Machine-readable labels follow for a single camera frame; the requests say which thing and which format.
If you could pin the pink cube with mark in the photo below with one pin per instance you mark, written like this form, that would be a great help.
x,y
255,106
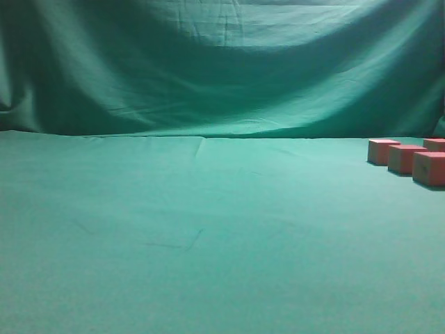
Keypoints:
x,y
428,168

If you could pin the green cloth backdrop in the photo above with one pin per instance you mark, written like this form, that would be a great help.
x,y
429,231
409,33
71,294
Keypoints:
x,y
201,167

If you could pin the far left pink cube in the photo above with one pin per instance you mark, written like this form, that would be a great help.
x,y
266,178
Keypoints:
x,y
378,150

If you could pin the middle pink cube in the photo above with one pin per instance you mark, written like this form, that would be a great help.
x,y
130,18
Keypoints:
x,y
400,158

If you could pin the far right pink cube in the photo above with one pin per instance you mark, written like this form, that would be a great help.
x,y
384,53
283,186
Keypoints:
x,y
434,144

